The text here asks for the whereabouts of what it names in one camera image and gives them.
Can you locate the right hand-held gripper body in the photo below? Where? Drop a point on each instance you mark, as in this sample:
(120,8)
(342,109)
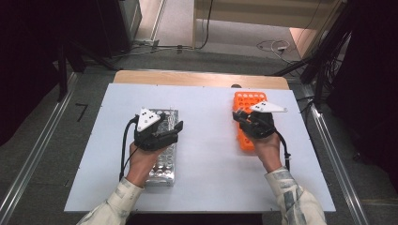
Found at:
(261,126)

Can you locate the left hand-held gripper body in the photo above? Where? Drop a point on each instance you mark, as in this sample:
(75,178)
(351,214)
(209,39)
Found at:
(147,137)

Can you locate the clear glass test tube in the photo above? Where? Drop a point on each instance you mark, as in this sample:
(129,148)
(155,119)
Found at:
(239,110)
(171,117)

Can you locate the orange plastic test tube rack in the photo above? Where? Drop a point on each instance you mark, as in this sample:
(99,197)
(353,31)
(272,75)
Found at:
(247,98)

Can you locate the silver metal test tube rack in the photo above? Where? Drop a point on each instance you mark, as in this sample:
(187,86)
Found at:
(162,170)

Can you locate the person's right hand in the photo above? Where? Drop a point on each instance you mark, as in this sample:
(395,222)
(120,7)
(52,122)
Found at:
(269,153)

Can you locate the person's left hand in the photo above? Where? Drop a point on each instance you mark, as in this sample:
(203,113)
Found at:
(140,165)

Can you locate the wooden table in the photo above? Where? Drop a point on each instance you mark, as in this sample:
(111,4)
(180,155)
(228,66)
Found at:
(200,78)

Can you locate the white board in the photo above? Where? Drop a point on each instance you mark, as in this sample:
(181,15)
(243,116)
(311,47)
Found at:
(206,181)

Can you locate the black metal stand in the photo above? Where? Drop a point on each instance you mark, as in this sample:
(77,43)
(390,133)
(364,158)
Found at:
(62,75)
(319,59)

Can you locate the grey power strip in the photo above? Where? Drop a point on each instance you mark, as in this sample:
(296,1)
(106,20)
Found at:
(146,42)

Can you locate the light wooden panel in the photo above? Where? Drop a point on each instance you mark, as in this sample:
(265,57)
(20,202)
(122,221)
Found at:
(302,40)

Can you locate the dark cabinet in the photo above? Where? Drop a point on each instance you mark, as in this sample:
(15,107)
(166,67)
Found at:
(112,28)

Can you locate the metal floor rail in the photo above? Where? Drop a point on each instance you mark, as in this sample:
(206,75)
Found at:
(34,150)
(338,175)

